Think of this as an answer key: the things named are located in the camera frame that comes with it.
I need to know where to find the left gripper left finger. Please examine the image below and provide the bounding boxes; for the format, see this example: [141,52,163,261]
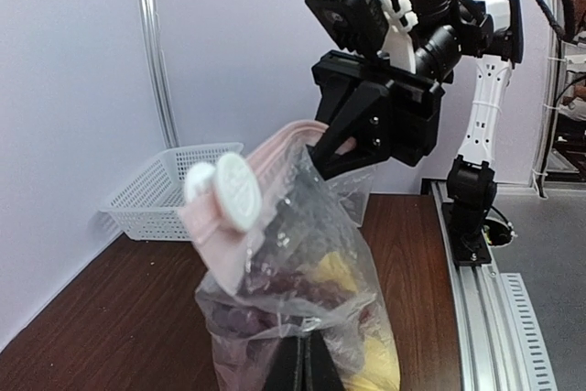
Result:
[264,337,306,391]

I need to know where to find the aluminium front rail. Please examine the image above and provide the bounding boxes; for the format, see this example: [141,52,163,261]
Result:
[420,178,586,391]

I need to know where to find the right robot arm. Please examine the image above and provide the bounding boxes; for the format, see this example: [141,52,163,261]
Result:
[305,0,524,266]

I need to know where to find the white plastic basket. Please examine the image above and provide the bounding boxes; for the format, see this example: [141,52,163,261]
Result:
[100,142,244,242]

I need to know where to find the clear zip top bag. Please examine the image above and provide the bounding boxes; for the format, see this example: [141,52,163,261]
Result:
[180,119,404,391]

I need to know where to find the right aluminium wall post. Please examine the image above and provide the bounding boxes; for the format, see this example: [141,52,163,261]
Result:
[138,0,179,148]

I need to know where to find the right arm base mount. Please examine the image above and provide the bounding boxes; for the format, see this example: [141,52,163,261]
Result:
[441,202,493,267]

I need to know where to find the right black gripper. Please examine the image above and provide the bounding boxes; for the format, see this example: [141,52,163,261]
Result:
[310,51,444,180]

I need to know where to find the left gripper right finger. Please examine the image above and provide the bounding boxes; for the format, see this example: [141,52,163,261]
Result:
[301,331,345,391]

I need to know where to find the purple fake grapes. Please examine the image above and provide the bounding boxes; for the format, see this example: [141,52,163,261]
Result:
[198,244,372,364]

